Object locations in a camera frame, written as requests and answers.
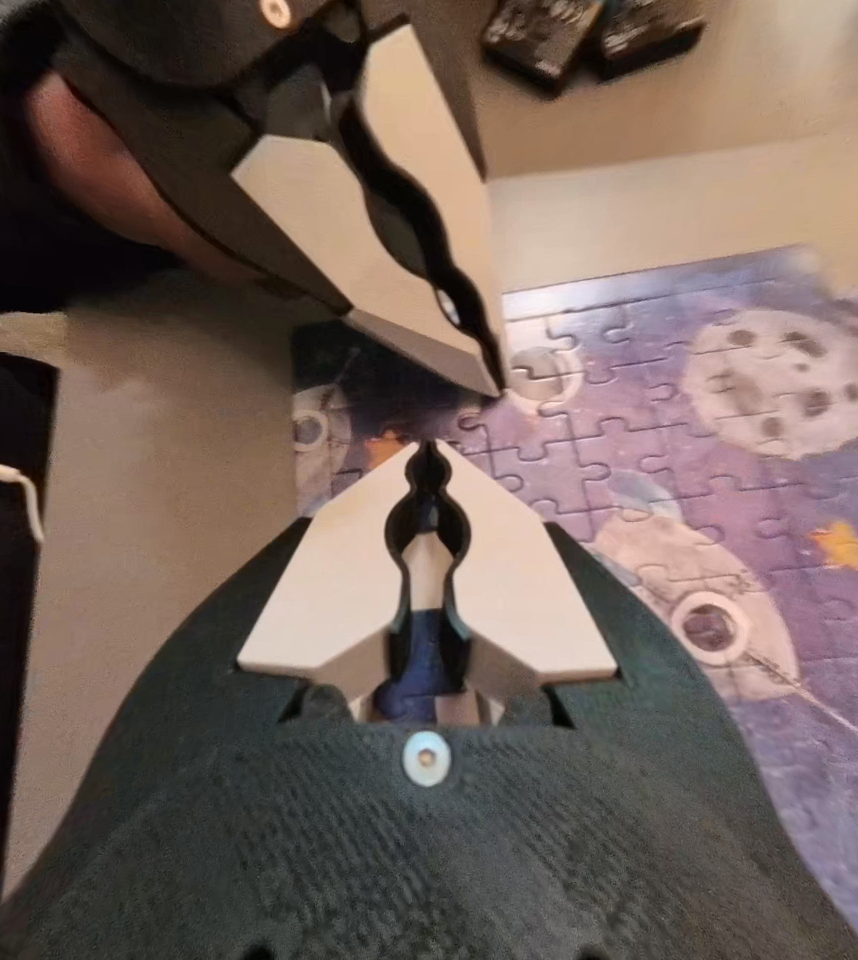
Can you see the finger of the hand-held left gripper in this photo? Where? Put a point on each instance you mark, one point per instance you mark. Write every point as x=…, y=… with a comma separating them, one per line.
x=429, y=150
x=309, y=202

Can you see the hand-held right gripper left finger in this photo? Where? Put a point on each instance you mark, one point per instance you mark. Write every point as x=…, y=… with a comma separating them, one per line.
x=316, y=600

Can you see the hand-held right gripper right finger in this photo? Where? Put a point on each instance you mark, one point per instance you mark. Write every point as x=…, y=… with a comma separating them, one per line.
x=534, y=600

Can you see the space jigsaw puzzle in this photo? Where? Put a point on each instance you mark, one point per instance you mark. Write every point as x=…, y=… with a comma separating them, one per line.
x=661, y=487

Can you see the person's left hand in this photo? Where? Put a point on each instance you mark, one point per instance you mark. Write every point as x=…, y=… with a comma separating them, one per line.
x=99, y=180

